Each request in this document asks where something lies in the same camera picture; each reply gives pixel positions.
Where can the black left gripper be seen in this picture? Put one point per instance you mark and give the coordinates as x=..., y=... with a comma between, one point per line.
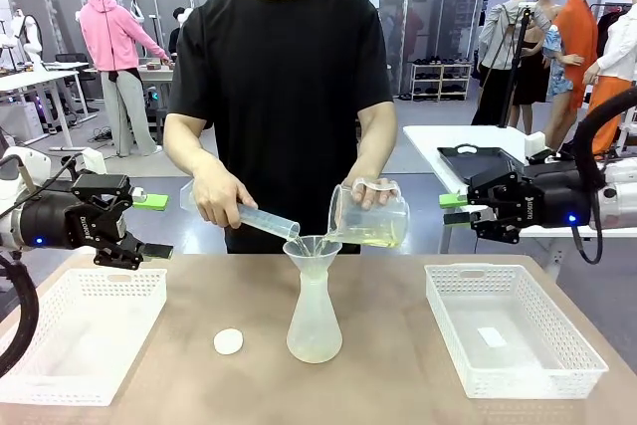
x=60, y=223

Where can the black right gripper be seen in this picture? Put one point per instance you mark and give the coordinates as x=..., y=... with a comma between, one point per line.
x=552, y=203

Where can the clear plastic graduated cylinder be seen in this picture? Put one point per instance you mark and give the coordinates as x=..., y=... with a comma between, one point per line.
x=271, y=221

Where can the round white flask lid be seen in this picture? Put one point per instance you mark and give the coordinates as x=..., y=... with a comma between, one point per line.
x=229, y=341

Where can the white perforated basket with sticker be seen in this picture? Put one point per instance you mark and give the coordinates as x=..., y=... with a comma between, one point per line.
x=537, y=360

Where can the translucent white conical flask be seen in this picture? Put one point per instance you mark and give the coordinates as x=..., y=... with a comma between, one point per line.
x=313, y=330

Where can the person's left forearm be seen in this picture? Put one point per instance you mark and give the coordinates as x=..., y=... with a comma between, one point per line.
x=373, y=156

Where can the person's right forearm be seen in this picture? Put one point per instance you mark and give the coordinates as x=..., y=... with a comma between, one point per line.
x=194, y=161

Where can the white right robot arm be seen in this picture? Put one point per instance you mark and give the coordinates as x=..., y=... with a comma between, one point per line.
x=619, y=196

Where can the person's right hand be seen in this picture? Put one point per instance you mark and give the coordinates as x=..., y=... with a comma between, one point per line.
x=219, y=201

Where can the person's left hand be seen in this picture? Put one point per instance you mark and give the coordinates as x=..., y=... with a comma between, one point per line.
x=378, y=200

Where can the black plastic tray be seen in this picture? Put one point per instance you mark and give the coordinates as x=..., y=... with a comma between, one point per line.
x=478, y=163

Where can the white side table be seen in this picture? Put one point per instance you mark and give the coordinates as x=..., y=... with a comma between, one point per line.
x=433, y=146

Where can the grey step stool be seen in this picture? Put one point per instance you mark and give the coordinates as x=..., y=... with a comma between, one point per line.
x=161, y=124

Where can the small white box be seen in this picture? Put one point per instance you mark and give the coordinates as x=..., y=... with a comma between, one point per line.
x=536, y=144

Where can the white shoe rack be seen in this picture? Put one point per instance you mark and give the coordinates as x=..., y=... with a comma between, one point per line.
x=440, y=89

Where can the white perforated plastic basket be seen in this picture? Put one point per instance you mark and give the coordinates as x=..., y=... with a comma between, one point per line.
x=74, y=345

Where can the mannequin in black dress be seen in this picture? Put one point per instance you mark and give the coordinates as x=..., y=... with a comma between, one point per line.
x=530, y=76

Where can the translucent white funnel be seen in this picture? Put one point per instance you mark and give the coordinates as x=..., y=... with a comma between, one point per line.
x=311, y=256

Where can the white desk with small items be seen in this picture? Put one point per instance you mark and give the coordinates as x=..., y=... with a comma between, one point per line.
x=149, y=74

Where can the black tripod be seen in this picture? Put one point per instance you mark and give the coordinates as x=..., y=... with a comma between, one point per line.
x=515, y=66

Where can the mannequin in blue floral dress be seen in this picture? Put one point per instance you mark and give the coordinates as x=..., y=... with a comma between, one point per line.
x=557, y=66

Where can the mannequin in grey jacket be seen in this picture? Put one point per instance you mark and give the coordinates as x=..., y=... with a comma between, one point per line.
x=497, y=37

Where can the seated person in black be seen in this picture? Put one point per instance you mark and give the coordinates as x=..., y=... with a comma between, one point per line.
x=175, y=39

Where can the white lab desk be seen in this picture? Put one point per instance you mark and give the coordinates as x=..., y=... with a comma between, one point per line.
x=30, y=79

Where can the person in pink hoodie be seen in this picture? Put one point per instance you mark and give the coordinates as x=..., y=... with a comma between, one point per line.
x=107, y=32

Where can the person in black T-shirt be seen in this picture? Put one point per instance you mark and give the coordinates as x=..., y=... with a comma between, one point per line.
x=283, y=71

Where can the mannequin in orange coat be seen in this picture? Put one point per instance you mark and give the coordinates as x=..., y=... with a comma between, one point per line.
x=579, y=32

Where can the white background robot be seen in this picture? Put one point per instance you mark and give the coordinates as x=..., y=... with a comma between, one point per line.
x=30, y=34

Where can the mannequin in white jacket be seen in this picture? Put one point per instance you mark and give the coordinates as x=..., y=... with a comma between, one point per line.
x=619, y=47

